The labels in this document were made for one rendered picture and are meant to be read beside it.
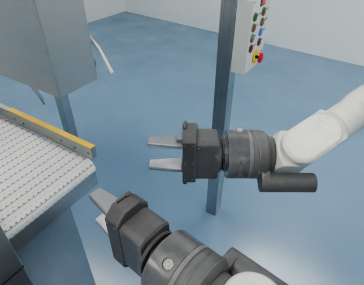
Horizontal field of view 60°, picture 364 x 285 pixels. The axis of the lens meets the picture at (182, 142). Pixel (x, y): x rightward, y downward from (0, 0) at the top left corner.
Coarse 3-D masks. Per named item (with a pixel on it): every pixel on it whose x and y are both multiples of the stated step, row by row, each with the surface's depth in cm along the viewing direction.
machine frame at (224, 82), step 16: (224, 0) 105; (224, 16) 108; (224, 32) 111; (224, 48) 114; (224, 64) 118; (224, 80) 122; (64, 96) 195; (224, 96) 125; (64, 112) 199; (224, 112) 130; (64, 128) 209; (224, 128) 135; (208, 192) 162; (208, 208) 170; (0, 240) 53; (0, 256) 55; (16, 256) 58; (0, 272) 56; (16, 272) 59
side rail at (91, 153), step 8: (0, 104) 94; (0, 112) 95; (8, 112) 92; (16, 120) 92; (24, 120) 89; (32, 128) 89; (40, 128) 86; (48, 136) 86; (56, 136) 83; (64, 144) 83; (72, 144) 81; (80, 144) 79; (80, 152) 81; (88, 152) 78
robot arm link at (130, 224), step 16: (128, 192) 41; (112, 208) 39; (128, 208) 39; (144, 208) 41; (112, 224) 39; (128, 224) 39; (144, 224) 39; (160, 224) 39; (112, 240) 42; (128, 240) 38; (144, 240) 37; (160, 240) 39; (176, 240) 37; (192, 240) 38; (128, 256) 41; (144, 256) 38; (160, 256) 36; (176, 256) 36; (192, 256) 36; (144, 272) 36; (160, 272) 35; (176, 272) 34
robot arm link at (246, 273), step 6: (234, 276) 33; (240, 276) 32; (246, 276) 32; (252, 276) 32; (258, 276) 32; (264, 276) 32; (228, 282) 32; (234, 282) 32; (240, 282) 32; (246, 282) 32; (252, 282) 32; (258, 282) 32; (264, 282) 32; (270, 282) 32
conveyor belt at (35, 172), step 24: (0, 120) 94; (0, 144) 85; (24, 144) 85; (48, 144) 85; (0, 168) 77; (24, 168) 77; (48, 168) 77; (72, 168) 77; (0, 192) 71; (24, 192) 71; (48, 192) 71; (0, 216) 65; (24, 216) 67
